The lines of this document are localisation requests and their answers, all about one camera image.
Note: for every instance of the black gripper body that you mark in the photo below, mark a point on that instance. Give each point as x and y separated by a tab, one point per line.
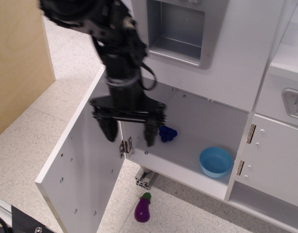
128	102

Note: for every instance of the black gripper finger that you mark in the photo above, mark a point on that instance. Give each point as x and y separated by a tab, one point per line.
150	132
109	128

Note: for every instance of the white low fridge door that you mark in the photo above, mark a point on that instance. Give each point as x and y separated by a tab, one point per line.
79	176

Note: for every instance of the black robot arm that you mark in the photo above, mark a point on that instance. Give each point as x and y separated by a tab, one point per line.
115	38

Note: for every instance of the white toy fridge cabinet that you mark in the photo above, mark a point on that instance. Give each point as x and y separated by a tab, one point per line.
209	57

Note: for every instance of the blue toy grapes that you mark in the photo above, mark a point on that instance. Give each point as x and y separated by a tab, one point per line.
167	133

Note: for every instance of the lower metal door hinge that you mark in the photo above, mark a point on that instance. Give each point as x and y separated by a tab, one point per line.
125	147

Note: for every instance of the aluminium extrusion foot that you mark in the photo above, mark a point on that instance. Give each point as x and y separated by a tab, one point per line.
145	178

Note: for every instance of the blue plastic bowl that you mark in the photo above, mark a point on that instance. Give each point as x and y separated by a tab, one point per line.
215	162

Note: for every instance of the purple toy eggplant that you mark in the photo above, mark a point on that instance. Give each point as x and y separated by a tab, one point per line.
141	213

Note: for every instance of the lower brass cabinet hinge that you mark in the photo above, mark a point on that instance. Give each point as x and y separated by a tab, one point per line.
240	167

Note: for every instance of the brass cabinet hinge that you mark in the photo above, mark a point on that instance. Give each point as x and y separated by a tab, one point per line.
240	167
251	133

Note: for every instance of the upper brass cabinet hinge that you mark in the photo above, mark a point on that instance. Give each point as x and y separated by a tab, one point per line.
251	133

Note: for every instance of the wooden plywood panel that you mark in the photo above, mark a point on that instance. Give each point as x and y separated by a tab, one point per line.
26	69

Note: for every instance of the white neighbouring cabinet door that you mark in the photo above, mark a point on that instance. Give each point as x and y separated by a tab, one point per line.
271	159

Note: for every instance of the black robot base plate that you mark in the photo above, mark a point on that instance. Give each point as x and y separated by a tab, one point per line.
23	223

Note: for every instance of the aluminium frame rail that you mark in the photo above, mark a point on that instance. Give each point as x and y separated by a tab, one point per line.
6	212

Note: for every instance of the grey oven handle panel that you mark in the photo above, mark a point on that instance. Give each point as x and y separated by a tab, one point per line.
290	100

